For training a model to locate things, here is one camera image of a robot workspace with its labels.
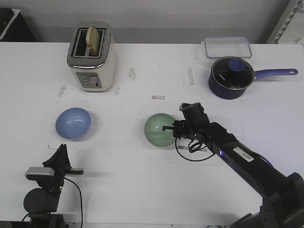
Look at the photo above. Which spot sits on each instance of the toast slice in toaster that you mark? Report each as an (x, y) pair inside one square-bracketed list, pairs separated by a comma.
[(93, 41)]

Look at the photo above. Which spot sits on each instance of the green bowl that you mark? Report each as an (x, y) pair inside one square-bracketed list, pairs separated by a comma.
[(154, 133)]

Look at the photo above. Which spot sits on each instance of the cream and chrome toaster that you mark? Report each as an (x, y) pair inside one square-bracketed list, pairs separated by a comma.
[(93, 74)]

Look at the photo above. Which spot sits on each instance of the black box in corner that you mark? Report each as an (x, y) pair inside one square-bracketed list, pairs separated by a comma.
[(13, 27)]

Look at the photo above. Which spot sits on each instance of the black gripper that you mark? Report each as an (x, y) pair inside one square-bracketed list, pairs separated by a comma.
[(183, 128), (57, 182)]

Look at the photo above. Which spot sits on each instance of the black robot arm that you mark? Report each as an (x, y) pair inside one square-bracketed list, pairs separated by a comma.
[(41, 203), (282, 196)]

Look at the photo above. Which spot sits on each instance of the dark blue saucepan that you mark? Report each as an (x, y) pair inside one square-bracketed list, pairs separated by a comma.
[(230, 94)]

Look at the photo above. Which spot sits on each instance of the white slotted shelf upright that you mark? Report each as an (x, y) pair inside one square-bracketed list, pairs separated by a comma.
[(289, 29)]

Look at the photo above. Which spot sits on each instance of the clear plastic food container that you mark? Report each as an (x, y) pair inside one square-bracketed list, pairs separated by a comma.
[(217, 47)]

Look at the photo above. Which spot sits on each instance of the glass lid with blue knob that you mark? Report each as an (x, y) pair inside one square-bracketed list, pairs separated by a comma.
[(232, 73)]

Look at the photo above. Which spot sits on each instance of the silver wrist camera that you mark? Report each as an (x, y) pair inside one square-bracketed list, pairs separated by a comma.
[(39, 173), (192, 111)]

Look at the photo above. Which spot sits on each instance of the blue bowl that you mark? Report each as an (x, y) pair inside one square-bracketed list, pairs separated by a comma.
[(73, 124)]

